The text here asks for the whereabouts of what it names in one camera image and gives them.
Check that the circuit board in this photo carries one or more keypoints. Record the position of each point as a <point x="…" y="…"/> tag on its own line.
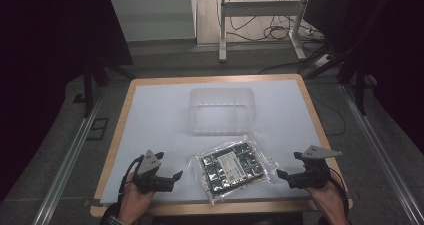
<point x="231" y="170"/>

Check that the person's right hand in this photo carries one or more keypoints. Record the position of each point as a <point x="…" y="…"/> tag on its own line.
<point x="328" y="200"/>

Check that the silver metal floor rail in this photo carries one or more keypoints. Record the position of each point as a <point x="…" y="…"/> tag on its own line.
<point x="383" y="158"/>
<point x="66" y="165"/>

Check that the dark curtain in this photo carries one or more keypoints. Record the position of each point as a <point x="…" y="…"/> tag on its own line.
<point x="396" y="51"/>
<point x="43" y="68"/>

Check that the black floor socket frame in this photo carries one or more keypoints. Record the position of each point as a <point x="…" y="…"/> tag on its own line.
<point x="97" y="129"/>

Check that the white board panel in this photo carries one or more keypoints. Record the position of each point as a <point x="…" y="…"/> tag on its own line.
<point x="151" y="16"/>

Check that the clear plastic container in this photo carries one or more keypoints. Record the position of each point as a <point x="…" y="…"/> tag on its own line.
<point x="221" y="110"/>

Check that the person's left hand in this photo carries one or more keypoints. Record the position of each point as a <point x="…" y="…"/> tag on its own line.
<point x="135" y="201"/>

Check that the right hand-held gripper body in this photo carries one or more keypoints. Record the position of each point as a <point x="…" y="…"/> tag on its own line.
<point x="311" y="178"/>

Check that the white metal desk frame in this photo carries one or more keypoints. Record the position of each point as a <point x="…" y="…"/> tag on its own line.
<point x="260" y="8"/>

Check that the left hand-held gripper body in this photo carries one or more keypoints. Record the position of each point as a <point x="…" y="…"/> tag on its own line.
<point x="149" y="165"/>

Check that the white board with wooden frame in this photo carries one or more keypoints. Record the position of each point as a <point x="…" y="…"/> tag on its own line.
<point x="160" y="118"/>

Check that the white power strip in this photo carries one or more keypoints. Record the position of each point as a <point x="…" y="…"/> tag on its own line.
<point x="322" y="60"/>

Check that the black metal stand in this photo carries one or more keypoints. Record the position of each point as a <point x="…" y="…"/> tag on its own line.
<point x="88" y="85"/>
<point x="358" y="85"/>

